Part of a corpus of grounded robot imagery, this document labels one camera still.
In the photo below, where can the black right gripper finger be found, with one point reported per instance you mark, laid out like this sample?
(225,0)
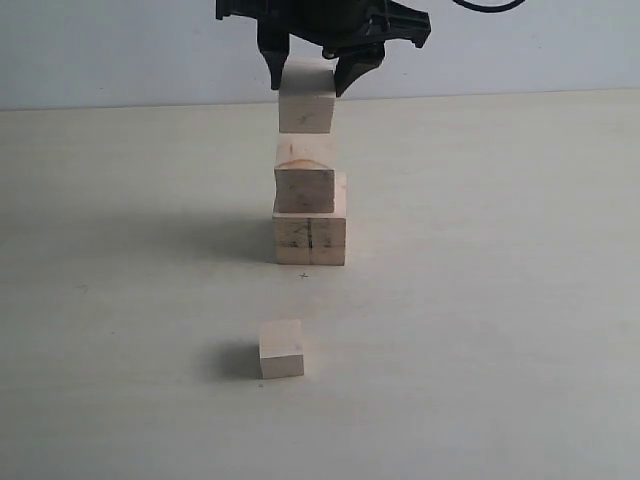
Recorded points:
(354,62)

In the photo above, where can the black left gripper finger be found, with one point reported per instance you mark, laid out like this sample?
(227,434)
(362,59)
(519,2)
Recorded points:
(272,55)

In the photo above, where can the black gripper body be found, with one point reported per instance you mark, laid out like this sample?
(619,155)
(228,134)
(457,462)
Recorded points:
(340,27)

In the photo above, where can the medium striped wooden cube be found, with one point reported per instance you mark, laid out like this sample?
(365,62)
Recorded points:
(306,97)

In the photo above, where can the second largest wooden cube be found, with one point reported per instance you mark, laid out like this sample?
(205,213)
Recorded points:
(305,175)

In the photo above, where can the smallest wooden cube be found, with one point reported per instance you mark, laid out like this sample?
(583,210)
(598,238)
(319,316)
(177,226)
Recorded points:
(281,353)

